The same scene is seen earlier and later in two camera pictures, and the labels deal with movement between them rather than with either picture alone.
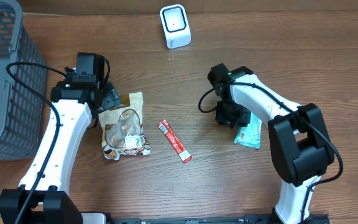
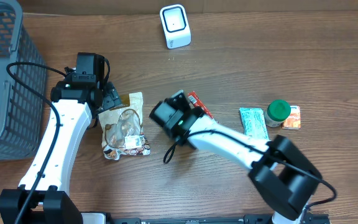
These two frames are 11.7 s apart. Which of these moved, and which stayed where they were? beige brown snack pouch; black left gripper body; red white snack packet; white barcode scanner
Moved: red white snack packet
Stayed: beige brown snack pouch; white barcode scanner; black left gripper body
